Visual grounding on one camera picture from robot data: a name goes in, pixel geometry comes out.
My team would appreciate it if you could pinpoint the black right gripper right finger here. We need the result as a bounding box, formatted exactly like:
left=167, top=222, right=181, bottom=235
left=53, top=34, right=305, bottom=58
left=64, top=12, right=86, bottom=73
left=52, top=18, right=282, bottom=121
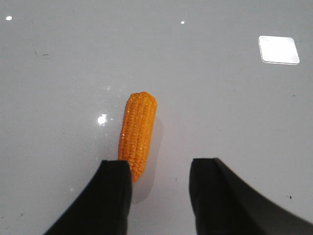
left=189, top=158, right=313, bottom=235

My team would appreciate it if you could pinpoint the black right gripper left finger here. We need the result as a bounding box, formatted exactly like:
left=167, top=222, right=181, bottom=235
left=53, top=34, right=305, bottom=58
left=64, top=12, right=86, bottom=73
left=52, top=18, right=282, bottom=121
left=46, top=161, right=132, bottom=235

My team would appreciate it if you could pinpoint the orange toy corn cob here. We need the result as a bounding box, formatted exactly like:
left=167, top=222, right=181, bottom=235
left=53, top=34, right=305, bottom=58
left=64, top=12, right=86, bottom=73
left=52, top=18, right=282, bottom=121
left=118, top=92, right=157, bottom=183

